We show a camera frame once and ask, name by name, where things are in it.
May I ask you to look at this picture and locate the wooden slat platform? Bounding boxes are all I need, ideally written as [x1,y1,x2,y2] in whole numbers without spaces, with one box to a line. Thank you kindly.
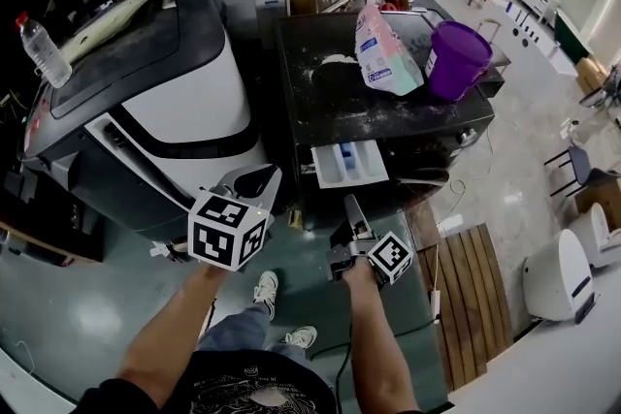
[416,222,516,392]

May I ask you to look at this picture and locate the black white top-load washing machine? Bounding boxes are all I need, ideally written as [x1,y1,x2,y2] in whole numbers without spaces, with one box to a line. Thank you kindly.
[17,0,271,244]

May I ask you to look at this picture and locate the brown carton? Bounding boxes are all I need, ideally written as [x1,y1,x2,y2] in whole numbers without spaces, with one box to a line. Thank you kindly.
[574,181,621,230]

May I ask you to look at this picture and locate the dark grey chair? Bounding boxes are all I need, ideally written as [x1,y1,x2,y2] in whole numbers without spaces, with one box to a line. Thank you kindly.
[543,144,621,201]

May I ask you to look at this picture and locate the plain cardboard box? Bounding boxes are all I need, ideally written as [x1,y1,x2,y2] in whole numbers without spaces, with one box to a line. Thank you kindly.
[575,56,610,96]

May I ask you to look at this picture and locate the beige looped handle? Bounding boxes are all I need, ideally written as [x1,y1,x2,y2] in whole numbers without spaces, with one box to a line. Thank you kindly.
[476,17,504,47]

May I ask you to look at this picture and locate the person's right shoe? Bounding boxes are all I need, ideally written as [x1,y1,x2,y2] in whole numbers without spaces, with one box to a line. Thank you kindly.
[283,325,319,351]

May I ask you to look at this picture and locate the black front-load washing machine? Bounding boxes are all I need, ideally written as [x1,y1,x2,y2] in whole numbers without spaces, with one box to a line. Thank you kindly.
[276,12,497,230]

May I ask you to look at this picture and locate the cream plastic housing part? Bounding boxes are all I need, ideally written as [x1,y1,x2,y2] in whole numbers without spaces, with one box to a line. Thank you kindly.
[57,0,188,64]

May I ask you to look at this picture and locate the dark low cabinet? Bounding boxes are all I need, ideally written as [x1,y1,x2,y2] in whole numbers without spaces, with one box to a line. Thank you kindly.
[0,159,106,266]

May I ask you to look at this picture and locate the purple bucket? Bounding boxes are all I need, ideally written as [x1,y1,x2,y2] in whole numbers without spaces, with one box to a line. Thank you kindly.
[425,19,495,103]

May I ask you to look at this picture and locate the yellow cable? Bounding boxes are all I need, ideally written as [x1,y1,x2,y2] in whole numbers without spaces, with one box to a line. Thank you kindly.
[0,90,31,123]

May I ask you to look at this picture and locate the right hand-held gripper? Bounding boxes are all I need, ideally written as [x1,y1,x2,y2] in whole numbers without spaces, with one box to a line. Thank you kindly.
[326,193,415,286]

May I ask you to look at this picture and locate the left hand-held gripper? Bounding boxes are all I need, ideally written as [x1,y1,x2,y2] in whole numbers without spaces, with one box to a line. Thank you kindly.
[187,163,284,274]

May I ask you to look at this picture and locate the green bathtub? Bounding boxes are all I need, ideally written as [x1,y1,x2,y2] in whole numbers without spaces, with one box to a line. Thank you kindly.
[554,9,591,60]

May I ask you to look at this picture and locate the person's right forearm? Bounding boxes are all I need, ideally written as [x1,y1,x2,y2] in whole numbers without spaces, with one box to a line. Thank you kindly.
[342,259,421,414]

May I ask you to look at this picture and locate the person's black t-shirt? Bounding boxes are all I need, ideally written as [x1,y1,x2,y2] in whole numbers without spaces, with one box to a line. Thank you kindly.
[72,348,339,414]

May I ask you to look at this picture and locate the white bathtub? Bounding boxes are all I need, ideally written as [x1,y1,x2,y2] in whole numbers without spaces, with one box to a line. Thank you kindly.
[484,0,578,77]

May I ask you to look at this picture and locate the clear plastic bottle red cap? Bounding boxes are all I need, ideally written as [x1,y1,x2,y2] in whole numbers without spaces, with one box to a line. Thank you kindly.
[14,11,74,90]

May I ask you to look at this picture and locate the person's left shoe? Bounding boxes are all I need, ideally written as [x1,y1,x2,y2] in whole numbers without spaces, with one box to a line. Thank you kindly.
[252,270,280,322]

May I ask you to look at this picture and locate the pink detergent bag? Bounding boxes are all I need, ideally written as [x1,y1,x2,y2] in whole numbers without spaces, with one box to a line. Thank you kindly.
[354,4,426,98]

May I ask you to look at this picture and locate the person's shoe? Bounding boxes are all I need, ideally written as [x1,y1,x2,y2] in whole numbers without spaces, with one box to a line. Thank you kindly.
[252,270,280,322]
[283,325,319,351]

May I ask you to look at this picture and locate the thin white cable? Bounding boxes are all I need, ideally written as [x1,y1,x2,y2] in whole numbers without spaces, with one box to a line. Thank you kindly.
[436,111,497,230]

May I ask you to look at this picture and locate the white detergent drawer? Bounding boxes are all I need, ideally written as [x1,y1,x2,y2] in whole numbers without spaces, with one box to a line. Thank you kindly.
[310,139,391,190]

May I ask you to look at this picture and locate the person's left forearm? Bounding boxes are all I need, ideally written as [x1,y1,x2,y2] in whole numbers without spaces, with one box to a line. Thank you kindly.
[118,264,230,406]

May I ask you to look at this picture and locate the white toilet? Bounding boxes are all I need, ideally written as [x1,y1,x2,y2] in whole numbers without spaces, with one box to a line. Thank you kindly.
[570,202,621,269]
[522,228,598,324]

